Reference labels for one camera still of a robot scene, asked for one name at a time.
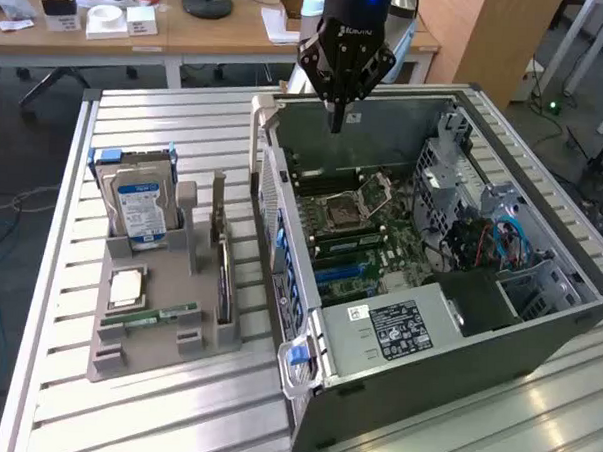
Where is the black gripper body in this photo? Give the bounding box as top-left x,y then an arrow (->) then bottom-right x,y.
314,0 -> 393,106

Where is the green motherboard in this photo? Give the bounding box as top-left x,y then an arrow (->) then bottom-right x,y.
277,152 -> 442,313

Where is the white device with red dot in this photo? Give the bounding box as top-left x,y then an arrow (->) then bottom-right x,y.
516,59 -> 546,105

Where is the metal socket cover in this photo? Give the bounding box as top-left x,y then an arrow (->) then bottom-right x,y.
356,168 -> 394,217

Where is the dark grey open PC case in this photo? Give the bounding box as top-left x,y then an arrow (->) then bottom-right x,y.
235,81 -> 603,452

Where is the black green graphics card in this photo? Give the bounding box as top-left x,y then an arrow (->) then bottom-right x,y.
205,169 -> 242,328

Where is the metal disk bay bracket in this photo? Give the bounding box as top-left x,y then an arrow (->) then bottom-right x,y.
492,254 -> 587,324

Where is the black topped white box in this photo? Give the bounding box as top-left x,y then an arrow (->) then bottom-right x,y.
39,0 -> 83,33

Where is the white floor cable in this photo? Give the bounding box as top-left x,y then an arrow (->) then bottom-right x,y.
0,182 -> 59,215

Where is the black chair base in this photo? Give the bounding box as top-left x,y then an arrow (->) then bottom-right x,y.
15,62 -> 94,124

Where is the white paper card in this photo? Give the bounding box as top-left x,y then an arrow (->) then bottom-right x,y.
0,17 -> 35,34

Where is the black round lamp base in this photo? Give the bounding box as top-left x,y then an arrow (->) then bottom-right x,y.
179,0 -> 234,22

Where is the black wire bundle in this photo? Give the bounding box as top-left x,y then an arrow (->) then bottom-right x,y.
419,215 -> 498,275

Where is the white labelled box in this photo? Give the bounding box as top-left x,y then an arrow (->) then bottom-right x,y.
125,4 -> 160,39

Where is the CPU socket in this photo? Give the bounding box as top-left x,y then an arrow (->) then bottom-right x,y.
320,189 -> 367,235

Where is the silver chipset heatsink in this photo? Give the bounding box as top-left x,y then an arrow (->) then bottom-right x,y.
380,271 -> 410,293

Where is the blue wire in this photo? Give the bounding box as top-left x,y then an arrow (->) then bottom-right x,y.
492,213 -> 536,272

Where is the perforated metal disk bay cage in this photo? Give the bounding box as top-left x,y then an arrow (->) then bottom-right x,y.
409,109 -> 494,245

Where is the white paper stack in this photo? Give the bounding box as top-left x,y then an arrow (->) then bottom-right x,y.
258,3 -> 305,47

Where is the silver CPU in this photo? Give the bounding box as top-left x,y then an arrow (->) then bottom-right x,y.
108,269 -> 146,310

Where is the grey parts rack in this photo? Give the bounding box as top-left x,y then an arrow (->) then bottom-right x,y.
84,175 -> 249,389

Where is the black RAM slot bank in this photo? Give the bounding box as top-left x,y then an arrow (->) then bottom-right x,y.
285,157 -> 366,199
305,218 -> 388,258

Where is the red wire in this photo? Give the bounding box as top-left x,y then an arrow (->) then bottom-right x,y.
473,221 -> 489,269

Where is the wooden desk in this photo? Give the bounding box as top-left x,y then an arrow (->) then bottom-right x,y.
164,0 -> 442,101
0,0 -> 187,90

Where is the flat white box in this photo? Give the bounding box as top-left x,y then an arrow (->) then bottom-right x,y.
83,15 -> 131,43

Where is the hard disk with blue carrier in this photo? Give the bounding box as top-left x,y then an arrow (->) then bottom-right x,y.
83,139 -> 182,256

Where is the white desk frame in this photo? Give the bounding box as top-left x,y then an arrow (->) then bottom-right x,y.
533,0 -> 603,135

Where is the black tripod stand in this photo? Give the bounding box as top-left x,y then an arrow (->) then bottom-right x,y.
562,89 -> 603,210

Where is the grey power supply unit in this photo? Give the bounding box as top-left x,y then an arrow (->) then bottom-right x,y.
317,278 -> 468,384

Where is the blue case latch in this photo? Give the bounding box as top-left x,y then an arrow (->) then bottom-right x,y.
284,342 -> 310,370

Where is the wooden cabinet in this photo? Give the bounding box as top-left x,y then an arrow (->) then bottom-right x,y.
414,0 -> 566,111

